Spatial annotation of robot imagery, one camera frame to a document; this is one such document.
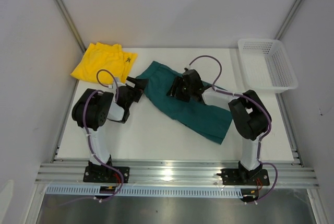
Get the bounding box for white perforated plastic basket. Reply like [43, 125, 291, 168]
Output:
[237, 38, 299, 93]

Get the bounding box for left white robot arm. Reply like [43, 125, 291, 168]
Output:
[71, 77, 149, 182]

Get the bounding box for aluminium front rail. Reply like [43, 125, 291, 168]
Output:
[35, 159, 319, 189]

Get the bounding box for left aluminium corner post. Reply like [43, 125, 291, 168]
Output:
[53, 0, 86, 53]

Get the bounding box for yellow shorts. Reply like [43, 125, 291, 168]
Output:
[70, 42, 138, 84]

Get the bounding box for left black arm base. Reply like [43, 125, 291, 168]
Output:
[83, 161, 130, 184]

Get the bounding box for right aluminium corner post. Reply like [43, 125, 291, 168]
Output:
[275, 0, 305, 40]

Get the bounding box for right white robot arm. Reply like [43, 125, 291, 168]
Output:
[166, 68, 272, 184]

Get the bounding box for slotted white cable duct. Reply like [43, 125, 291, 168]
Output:
[46, 184, 243, 198]

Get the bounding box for green shorts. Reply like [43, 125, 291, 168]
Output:
[136, 61, 232, 145]

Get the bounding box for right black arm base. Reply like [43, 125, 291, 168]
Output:
[216, 168, 270, 186]

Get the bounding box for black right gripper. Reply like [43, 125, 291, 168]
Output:
[167, 76, 193, 102]

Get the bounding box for aluminium corner post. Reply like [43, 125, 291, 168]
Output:
[53, 0, 86, 53]
[275, 0, 305, 40]

